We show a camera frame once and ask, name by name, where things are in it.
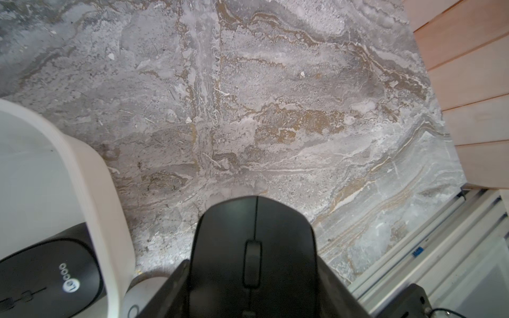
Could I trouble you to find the black mouse with logo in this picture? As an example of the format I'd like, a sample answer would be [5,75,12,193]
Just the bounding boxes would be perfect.
[1,223,106,317]

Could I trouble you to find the white mouse slim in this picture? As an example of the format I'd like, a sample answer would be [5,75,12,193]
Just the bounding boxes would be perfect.
[120,277,168,318]

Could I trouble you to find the black mouse wide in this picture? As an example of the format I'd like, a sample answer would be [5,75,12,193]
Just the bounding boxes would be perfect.
[188,196,319,317]

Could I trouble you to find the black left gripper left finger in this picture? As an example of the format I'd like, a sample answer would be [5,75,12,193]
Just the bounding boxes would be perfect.
[137,260,190,318]

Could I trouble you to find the white storage box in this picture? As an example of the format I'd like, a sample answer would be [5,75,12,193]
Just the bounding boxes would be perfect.
[1,100,135,317]

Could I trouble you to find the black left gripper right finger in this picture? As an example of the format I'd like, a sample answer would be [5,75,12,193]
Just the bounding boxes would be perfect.
[317,257,371,318]

